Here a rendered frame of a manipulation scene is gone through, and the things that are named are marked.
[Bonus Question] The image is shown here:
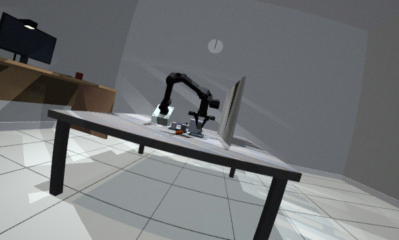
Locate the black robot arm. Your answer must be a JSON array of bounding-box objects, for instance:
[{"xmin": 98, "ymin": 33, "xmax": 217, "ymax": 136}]
[{"xmin": 158, "ymin": 73, "xmax": 220, "ymax": 115}]

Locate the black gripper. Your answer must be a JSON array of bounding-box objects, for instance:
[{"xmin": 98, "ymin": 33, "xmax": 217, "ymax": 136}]
[{"xmin": 189, "ymin": 105, "xmax": 215, "ymax": 128}]

